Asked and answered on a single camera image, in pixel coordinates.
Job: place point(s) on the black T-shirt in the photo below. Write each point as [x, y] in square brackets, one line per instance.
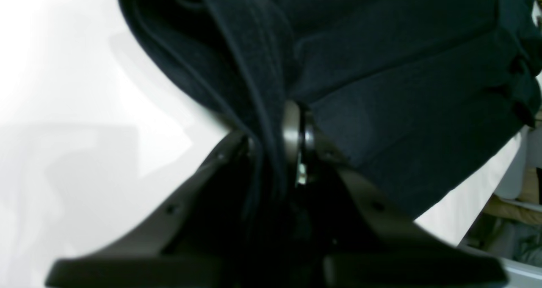
[416, 94]

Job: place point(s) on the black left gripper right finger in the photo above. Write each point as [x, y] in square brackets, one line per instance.
[354, 237]

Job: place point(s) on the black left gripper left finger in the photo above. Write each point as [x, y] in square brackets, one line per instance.
[188, 241]

